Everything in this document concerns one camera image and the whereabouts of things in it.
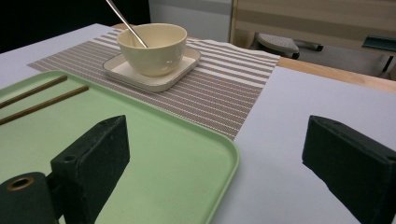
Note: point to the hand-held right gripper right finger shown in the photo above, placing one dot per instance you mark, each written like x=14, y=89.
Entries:
x=358, y=168

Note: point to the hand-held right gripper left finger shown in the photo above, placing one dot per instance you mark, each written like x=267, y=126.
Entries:
x=90, y=161

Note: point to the green tray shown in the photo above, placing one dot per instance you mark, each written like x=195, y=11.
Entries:
x=155, y=161

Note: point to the brown chopstick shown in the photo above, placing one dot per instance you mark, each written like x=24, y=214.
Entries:
x=46, y=104
x=34, y=90

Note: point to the cream bowl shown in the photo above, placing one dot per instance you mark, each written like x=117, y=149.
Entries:
x=155, y=56

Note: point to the cream square plate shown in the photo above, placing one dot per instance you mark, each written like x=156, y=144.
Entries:
x=183, y=67

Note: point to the metal spoon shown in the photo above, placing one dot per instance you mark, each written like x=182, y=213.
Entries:
x=124, y=21

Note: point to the striped placemat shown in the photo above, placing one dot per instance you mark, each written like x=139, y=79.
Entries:
x=218, y=90

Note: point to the black curtain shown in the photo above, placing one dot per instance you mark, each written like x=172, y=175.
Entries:
x=46, y=18

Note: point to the white cabinet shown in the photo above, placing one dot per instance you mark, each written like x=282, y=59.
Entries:
x=190, y=18

